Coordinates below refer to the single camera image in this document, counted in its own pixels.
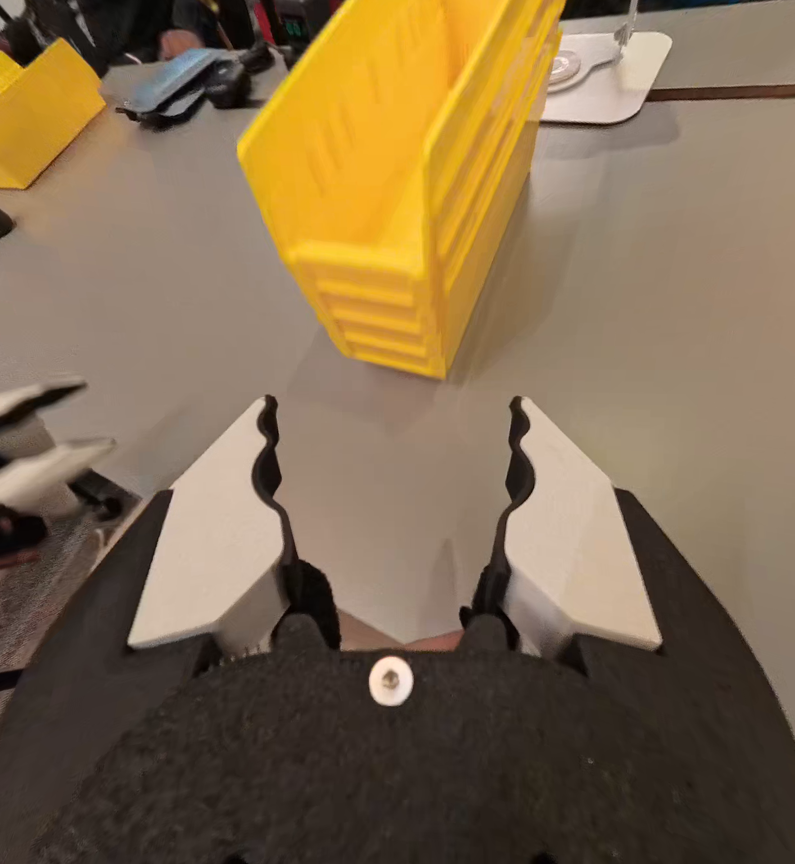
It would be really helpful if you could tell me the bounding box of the instruction sheet on wooden stand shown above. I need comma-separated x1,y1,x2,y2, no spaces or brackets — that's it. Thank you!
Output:
539,0,673,127

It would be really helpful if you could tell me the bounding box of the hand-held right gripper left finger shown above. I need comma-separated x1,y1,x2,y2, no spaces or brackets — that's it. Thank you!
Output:
127,396,298,652

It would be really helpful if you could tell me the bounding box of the grey desk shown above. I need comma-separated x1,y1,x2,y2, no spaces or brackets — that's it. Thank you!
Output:
560,0,795,92
0,40,795,821

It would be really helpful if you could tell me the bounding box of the black device green display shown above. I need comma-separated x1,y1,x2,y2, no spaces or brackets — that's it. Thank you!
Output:
272,0,312,68

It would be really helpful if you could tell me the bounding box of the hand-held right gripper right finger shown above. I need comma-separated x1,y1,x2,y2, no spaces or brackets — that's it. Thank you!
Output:
488,396,663,657

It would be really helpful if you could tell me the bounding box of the dark grey pouch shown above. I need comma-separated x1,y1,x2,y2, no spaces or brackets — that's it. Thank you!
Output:
115,47,255,131

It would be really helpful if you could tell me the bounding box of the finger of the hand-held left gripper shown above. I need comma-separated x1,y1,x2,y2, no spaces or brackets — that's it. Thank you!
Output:
0,437,116,521
0,380,89,440

